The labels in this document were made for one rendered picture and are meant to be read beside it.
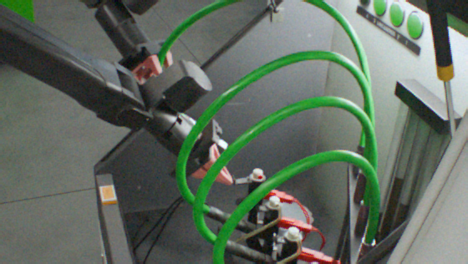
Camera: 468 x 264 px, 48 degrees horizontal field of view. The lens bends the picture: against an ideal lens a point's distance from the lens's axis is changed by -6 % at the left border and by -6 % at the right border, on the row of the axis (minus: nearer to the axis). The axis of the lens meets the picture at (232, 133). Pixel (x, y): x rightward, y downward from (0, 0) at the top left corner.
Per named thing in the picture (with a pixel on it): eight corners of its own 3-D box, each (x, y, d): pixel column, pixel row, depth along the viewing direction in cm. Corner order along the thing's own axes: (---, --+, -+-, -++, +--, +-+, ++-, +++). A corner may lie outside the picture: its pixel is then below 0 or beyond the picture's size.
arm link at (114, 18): (99, 14, 101) (86, 12, 96) (126, -9, 100) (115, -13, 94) (119, 43, 101) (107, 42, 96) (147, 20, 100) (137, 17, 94)
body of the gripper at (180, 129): (221, 144, 88) (188, 114, 85) (175, 181, 91) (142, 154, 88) (220, 124, 93) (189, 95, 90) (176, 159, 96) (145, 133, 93)
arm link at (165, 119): (129, 103, 90) (124, 120, 85) (159, 76, 88) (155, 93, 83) (159, 129, 93) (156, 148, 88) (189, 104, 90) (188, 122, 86)
